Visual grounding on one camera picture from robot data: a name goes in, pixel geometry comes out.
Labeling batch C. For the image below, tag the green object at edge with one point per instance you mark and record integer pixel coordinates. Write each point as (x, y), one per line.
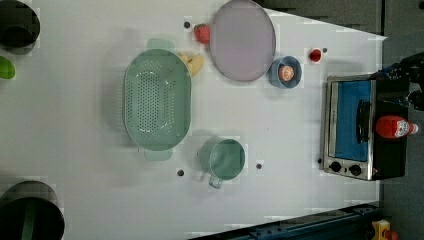
(7, 69)

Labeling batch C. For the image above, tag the large grey plate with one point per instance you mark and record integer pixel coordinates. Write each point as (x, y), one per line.
(243, 40)

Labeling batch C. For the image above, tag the blue metal frame rail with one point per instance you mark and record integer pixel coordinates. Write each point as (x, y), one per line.
(350, 223)

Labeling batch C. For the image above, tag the blue bowl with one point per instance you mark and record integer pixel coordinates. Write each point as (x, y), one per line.
(289, 61)

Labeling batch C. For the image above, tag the red ketchup bottle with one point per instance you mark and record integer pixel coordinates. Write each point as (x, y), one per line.
(392, 127)

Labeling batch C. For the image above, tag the black toaster oven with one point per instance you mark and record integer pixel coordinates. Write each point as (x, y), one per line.
(352, 147)

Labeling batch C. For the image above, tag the green measuring cup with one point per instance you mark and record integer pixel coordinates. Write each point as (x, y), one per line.
(223, 159)

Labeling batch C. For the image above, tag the small red toy fruit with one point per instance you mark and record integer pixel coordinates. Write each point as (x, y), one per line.
(315, 55)

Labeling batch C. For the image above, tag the orange toy fruit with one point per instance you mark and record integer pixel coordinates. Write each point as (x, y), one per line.
(286, 73)

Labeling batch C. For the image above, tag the yellow toy banana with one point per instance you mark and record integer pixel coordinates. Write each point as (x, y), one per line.
(194, 63)

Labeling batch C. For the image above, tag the red toy strawberry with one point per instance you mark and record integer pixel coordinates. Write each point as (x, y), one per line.
(202, 33)

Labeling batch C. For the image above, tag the green perforated colander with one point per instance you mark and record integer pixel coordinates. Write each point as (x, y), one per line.
(157, 99)

